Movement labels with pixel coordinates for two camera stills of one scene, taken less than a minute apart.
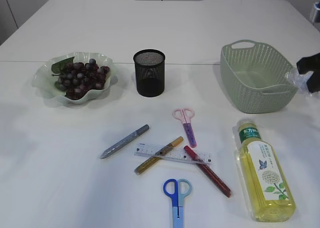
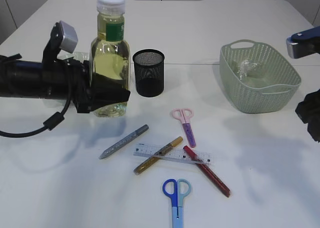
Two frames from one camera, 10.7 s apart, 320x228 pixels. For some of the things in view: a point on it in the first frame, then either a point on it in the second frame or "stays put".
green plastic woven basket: (254, 77) stays put
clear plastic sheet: (300, 81) → (245, 66)
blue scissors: (177, 190) stays put
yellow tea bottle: (267, 184) → (110, 57)
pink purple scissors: (185, 114) stays put
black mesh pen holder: (150, 68) stays put
